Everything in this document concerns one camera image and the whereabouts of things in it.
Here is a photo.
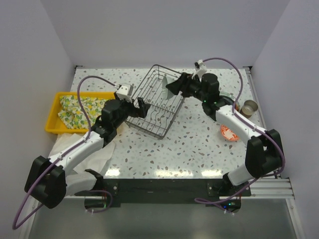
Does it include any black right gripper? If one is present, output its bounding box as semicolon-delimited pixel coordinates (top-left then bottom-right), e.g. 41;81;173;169
167;72;207;103

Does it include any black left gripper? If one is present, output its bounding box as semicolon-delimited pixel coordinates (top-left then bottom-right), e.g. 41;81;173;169
113;92;150;128

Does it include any celadon green flower plate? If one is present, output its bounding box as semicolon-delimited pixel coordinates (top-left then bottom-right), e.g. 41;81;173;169
220;91;240;111

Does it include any red white patterned bowl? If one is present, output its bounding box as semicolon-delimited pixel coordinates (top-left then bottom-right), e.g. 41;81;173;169
220;124;240;141

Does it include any beige ceramic cup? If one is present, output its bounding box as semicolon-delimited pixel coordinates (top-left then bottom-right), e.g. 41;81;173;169
240;100;258;118

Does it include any celadon green bowl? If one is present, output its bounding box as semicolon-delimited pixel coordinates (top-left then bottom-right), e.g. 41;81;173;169
161;76;175;100

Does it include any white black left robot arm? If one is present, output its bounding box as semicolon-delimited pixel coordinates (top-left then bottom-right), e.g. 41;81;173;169
24;98;151;209

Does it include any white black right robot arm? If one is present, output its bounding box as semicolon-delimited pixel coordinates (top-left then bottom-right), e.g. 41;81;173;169
162;73;285;196

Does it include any white towel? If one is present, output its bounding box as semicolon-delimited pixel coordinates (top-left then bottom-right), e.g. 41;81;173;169
49;133;116;175

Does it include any lemon print cloth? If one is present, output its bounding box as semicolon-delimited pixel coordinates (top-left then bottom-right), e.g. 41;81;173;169
58;95;105;129

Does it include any yellow plastic tray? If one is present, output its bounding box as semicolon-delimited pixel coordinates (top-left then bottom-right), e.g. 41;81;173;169
45;92;114;134

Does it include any black wire dish rack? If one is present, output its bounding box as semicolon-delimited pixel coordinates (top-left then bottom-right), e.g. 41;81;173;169
126;64;184;139

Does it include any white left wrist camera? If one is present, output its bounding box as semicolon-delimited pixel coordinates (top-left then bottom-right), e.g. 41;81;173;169
115;84;134;103

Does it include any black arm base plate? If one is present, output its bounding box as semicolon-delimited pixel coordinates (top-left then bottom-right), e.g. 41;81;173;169
75;179;242;207

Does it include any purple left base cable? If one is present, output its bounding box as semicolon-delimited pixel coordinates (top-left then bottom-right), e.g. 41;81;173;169
84;190;113;214

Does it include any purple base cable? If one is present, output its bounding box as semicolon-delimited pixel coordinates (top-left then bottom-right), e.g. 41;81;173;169
84;190;113;214
194;184;252;212

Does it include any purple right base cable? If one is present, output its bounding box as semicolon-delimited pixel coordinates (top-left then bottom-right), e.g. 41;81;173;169
194;184;252;212

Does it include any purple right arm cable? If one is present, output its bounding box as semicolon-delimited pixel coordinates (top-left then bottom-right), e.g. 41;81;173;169
203;57;285;177

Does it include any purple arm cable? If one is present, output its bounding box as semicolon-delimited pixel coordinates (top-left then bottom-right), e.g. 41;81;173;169
12;75;118;230
203;57;285;177

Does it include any aluminium frame rail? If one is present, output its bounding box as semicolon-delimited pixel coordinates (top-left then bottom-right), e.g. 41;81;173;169
243;66;305;239

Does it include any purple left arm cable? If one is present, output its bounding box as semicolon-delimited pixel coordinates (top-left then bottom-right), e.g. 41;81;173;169
12;75;118;230

